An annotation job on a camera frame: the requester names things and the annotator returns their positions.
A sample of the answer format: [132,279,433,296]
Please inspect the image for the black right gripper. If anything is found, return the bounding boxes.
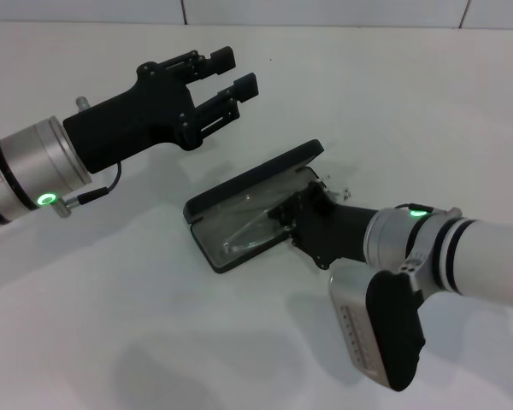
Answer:
[267,180,380,272]

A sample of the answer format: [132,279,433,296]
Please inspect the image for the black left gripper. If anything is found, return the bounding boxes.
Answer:
[62,45,258,174]

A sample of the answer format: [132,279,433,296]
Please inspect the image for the white clear glasses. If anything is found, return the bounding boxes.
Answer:
[221,173,352,258]

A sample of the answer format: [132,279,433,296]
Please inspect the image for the black glasses case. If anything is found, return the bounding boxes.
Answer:
[183,138,326,275]

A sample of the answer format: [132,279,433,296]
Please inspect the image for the black cable with angled plug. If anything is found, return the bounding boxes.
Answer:
[50,161,123,217]

